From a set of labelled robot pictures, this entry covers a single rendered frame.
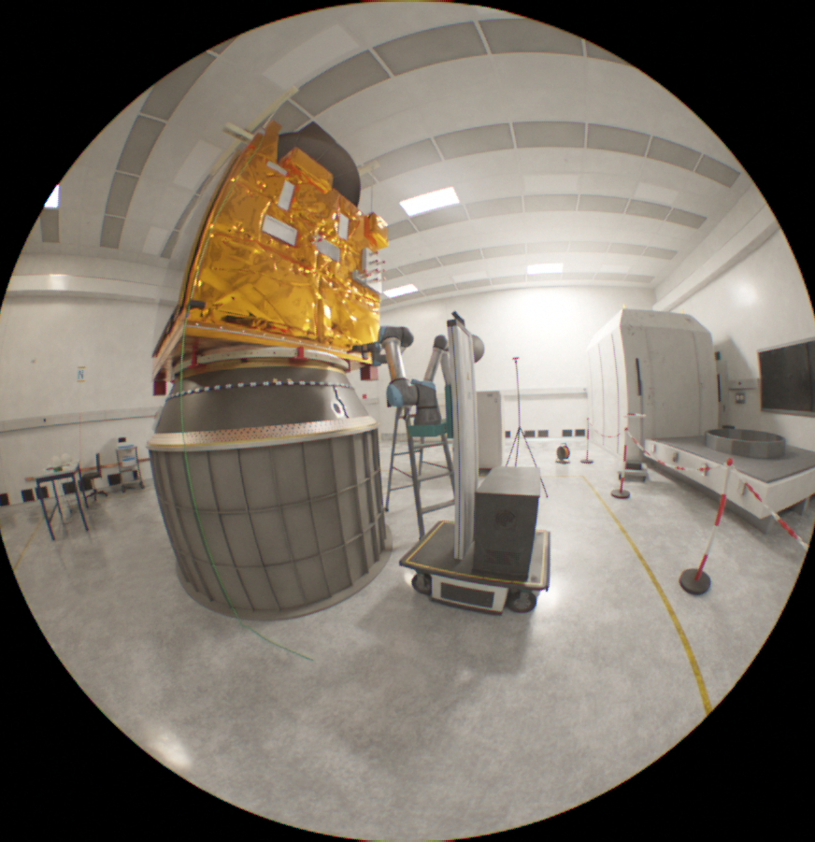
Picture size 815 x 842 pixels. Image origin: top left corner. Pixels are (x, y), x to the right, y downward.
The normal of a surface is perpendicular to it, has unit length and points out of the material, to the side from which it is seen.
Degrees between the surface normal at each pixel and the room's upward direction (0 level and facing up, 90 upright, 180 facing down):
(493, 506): 90
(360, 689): 0
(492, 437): 90
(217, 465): 90
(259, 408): 62
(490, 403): 90
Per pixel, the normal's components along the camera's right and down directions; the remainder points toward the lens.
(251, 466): 0.48, 0.03
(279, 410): 0.54, -0.46
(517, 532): -0.49, 0.07
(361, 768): -0.05, -1.00
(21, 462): 0.90, -0.03
